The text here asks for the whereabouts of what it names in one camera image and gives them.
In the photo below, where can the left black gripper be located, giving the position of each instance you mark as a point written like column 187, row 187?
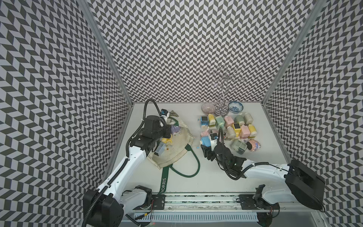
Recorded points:
column 167, row 127

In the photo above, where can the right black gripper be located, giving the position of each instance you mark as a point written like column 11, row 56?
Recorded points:
column 207, row 152

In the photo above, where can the small yellow pencil sharpener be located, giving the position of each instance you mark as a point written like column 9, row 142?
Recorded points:
column 167, row 141

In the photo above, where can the grey blue pencil sharpener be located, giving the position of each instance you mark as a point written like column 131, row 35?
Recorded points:
column 160, row 149

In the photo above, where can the purple grey pencil sharpener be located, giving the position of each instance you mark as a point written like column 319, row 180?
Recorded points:
column 175, row 129

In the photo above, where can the pink pencil sharpener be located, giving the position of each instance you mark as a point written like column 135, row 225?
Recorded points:
column 228, row 121
column 245, row 132
column 205, row 133

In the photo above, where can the cream tote bag green handles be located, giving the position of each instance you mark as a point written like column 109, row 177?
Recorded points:
column 182, row 143

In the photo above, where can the beige round pencil sharpener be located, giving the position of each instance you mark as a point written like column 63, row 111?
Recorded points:
column 230, row 133

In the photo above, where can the grey green clear sharpener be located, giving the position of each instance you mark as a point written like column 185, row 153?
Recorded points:
column 239, row 146

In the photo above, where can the yellow black-top pencil sharpener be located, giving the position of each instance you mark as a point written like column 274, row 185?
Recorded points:
column 237, row 129

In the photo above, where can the pink round patterned sharpener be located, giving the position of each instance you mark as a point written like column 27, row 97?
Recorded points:
column 253, row 145

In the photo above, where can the cream pencil sharpener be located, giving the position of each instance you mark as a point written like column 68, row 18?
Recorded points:
column 248, row 119

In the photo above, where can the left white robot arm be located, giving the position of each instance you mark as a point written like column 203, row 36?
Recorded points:
column 122, row 176

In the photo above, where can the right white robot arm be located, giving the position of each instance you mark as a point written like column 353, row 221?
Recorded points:
column 292, row 182

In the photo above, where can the pink ceramic bowl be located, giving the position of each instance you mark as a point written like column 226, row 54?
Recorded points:
column 208, row 108

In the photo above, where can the clear glass mug tree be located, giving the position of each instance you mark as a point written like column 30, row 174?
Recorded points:
column 223, row 77

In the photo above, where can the blue white ceramic bowl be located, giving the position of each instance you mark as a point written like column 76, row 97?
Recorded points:
column 235, row 107

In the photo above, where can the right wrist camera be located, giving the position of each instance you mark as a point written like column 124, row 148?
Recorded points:
column 213, row 140

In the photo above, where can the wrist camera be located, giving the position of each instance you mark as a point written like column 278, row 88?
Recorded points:
column 156, row 123
column 213, row 140

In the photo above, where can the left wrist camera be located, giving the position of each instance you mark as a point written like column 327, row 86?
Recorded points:
column 156, row 123

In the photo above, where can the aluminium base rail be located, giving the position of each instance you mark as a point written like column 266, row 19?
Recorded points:
column 188, row 208

